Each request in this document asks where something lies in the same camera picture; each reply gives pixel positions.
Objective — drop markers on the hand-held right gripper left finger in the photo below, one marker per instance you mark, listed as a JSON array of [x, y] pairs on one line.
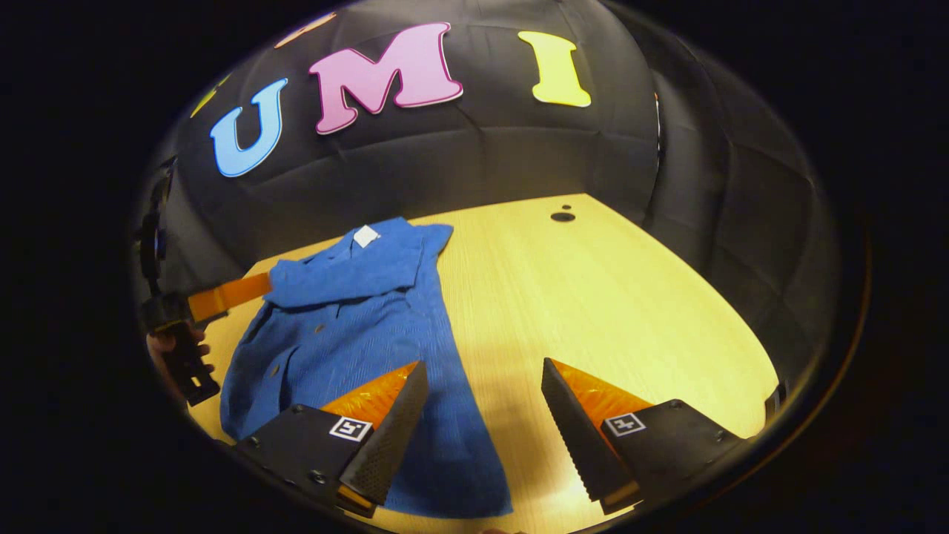
[[393, 437]]

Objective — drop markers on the black backdrop cloth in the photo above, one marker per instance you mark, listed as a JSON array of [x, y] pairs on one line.
[[482, 148]]

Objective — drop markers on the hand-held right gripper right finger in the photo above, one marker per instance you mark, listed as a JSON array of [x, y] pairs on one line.
[[574, 437]]

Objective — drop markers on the blue jacket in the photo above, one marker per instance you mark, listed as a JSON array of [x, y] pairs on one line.
[[348, 326]]

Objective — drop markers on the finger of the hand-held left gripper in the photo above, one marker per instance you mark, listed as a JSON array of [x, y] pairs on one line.
[[230, 293]]

